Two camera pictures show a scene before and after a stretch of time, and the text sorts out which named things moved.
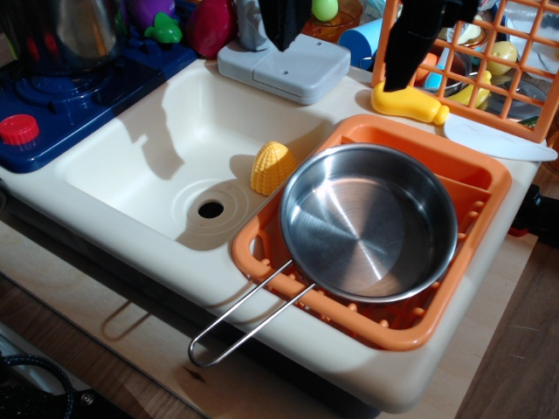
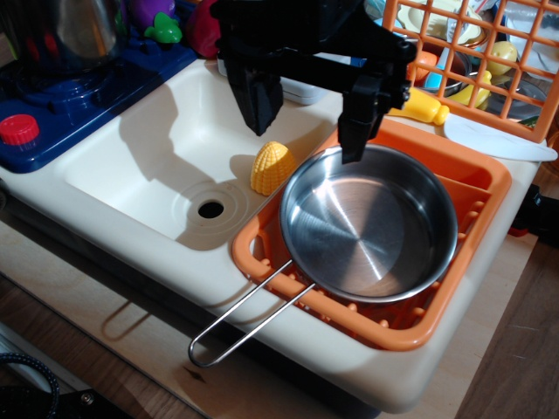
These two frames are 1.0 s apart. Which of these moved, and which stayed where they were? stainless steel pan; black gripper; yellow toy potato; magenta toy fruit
Moved: black gripper
Stayed: yellow toy potato; stainless steel pan; magenta toy fruit
